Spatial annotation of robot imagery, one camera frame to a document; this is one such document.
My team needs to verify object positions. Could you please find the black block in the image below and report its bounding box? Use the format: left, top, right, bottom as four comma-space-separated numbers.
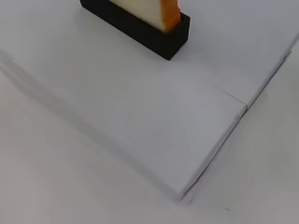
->
79, 0, 192, 61

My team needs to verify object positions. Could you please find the toast slice with orange crust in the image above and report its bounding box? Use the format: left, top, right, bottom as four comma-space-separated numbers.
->
108, 0, 182, 35

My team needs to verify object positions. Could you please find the white flat box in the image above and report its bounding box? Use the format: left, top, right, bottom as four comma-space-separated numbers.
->
0, 0, 299, 202

